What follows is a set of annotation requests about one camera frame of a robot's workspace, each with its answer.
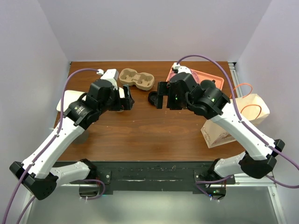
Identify black cup lid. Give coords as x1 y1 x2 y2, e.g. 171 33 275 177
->
148 91 157 106

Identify dark green mug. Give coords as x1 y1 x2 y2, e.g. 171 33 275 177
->
200 79 216 90

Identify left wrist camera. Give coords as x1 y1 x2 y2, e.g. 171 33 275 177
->
101 69 119 81

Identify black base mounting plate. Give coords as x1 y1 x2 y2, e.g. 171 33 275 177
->
52 161 236 199

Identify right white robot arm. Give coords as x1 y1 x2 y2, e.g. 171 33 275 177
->
156 72 285 183

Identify cardboard cup carrier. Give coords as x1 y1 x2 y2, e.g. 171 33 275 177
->
119 68 155 91

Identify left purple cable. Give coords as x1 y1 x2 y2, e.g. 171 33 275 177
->
0 68 103 224

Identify pink plastic tray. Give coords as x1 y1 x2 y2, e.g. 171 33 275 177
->
166 63 224 90

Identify purple cable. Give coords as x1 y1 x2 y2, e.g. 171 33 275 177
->
0 68 103 224
177 55 299 189

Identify aluminium frame rails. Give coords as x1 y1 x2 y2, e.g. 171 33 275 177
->
228 62 287 224

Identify paper bag orange handles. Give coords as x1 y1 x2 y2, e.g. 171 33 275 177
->
200 83 271 149

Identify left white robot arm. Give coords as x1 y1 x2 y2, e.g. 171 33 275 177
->
9 79 134 200

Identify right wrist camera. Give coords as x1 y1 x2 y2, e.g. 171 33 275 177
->
172 63 192 74

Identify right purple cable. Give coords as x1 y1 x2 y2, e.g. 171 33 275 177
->
177 55 299 189

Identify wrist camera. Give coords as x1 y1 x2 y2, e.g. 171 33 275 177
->
172 63 192 74
101 69 119 81

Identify white rectangular plate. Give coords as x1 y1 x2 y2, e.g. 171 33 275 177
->
63 90 84 112

